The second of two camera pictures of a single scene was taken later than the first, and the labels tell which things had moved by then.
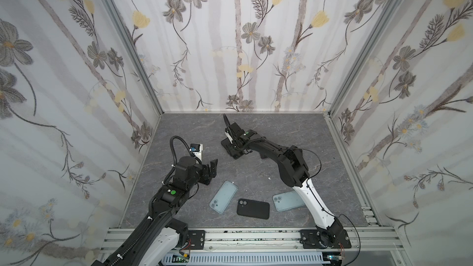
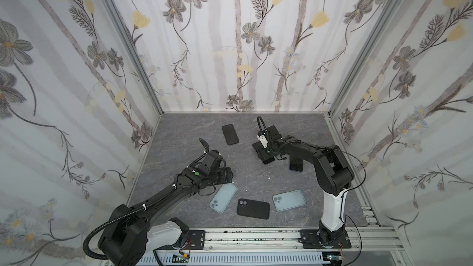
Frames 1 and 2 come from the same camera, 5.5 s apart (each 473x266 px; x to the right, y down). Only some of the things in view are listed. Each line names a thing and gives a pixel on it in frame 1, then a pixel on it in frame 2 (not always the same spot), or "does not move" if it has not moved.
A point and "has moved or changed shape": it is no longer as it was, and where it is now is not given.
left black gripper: (205, 173) -> (226, 175)
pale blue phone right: (286, 201) does not move
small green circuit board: (180, 258) does not move
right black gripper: (236, 140) -> (268, 146)
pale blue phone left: (223, 196) does not move
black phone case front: (253, 208) does not move
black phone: (234, 153) has moved or changed shape
